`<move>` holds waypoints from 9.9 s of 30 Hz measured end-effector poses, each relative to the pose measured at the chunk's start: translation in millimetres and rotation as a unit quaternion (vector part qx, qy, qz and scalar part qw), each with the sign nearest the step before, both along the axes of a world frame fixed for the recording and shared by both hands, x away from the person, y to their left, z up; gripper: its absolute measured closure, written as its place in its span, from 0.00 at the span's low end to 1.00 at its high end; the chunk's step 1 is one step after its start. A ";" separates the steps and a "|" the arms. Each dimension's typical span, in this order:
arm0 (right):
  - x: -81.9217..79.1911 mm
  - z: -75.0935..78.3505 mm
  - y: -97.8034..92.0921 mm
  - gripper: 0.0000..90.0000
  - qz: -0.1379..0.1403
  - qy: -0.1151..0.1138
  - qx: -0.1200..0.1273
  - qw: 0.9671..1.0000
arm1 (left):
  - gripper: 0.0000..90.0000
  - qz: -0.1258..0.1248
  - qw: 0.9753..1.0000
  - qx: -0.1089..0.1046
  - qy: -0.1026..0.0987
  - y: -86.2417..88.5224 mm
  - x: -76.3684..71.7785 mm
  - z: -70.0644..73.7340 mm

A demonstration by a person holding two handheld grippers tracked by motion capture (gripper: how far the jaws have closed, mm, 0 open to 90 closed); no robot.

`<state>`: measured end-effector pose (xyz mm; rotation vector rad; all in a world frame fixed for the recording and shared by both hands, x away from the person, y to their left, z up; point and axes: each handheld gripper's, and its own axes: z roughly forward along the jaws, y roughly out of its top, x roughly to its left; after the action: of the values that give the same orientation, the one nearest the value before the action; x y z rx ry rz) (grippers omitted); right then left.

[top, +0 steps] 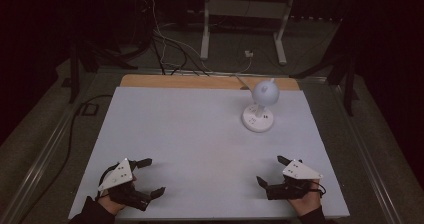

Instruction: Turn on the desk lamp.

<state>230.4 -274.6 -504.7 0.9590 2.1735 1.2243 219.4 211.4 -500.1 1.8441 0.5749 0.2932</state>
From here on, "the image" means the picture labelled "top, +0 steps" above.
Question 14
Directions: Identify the person's left hand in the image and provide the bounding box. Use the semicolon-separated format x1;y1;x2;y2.
97;192;128;216

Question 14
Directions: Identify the white table mat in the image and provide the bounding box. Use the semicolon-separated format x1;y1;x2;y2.
67;86;351;221

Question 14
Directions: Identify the person's right hand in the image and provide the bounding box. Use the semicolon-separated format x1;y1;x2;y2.
287;180;323;217

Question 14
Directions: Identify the white metal stand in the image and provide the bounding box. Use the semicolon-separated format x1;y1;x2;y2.
199;0;298;66

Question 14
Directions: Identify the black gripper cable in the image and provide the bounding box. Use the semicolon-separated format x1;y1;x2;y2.
309;183;327;199

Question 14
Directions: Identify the black floor cable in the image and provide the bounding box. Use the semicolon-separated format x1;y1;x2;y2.
18;94;114;224

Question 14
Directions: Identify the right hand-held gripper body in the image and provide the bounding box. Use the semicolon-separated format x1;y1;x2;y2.
265;159;324;201

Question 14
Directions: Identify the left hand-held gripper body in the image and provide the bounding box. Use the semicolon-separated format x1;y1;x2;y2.
98;157;153;212

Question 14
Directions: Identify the white desk lamp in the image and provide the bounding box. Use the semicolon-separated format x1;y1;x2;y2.
241;77;281;134

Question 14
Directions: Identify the black tripod stand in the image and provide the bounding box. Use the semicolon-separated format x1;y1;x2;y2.
61;38;139;105
289;15;361;118

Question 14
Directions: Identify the white lamp cable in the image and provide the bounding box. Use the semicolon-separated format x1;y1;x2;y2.
229;56;254;91

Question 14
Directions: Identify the bundle of black cables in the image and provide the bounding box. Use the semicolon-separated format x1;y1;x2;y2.
146;30;211;77

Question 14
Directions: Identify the thin white cable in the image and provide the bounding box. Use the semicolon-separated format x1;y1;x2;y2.
145;0;209;72

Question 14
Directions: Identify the metal floor rail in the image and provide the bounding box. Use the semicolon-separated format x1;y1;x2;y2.
328;80;406;224
0;73;101;224

